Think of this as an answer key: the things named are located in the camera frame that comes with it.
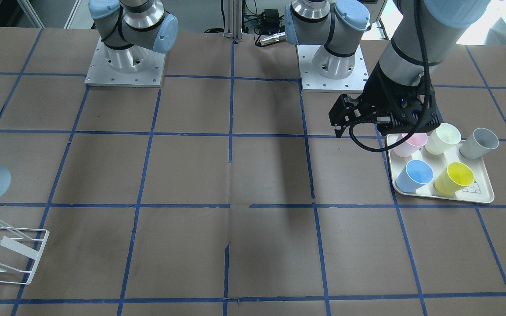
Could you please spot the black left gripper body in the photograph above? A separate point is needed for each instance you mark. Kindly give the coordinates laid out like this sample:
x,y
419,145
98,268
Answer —
x,y
382,91

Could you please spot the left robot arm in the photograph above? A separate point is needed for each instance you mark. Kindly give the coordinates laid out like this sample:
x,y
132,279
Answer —
x,y
425,37

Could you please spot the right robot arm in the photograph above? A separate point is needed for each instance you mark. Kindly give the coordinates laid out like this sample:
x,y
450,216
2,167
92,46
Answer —
x,y
56,82

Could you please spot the pink plastic cup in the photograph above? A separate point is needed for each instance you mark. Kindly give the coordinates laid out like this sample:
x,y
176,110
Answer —
x,y
411,145

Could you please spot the cream white plastic cup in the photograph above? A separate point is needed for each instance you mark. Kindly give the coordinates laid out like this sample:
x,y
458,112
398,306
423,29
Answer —
x,y
442,139

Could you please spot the yellow plastic cup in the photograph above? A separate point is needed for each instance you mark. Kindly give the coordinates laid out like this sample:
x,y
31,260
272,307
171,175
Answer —
x,y
453,178

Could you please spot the grey plastic cup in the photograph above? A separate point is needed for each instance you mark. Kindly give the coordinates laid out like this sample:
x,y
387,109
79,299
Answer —
x,y
479,143

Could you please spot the cream plastic tray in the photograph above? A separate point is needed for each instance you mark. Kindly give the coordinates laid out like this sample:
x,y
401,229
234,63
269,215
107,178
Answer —
x,y
438,170

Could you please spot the white wire dish rack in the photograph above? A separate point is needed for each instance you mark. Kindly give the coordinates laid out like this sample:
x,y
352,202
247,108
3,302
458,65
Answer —
x,y
21,251

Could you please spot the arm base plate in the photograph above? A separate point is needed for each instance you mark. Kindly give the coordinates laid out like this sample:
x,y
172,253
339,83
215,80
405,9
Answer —
x,y
132,67
323,72

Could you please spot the aluminium frame post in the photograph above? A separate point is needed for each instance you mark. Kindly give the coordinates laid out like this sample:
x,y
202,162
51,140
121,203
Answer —
x,y
233,13

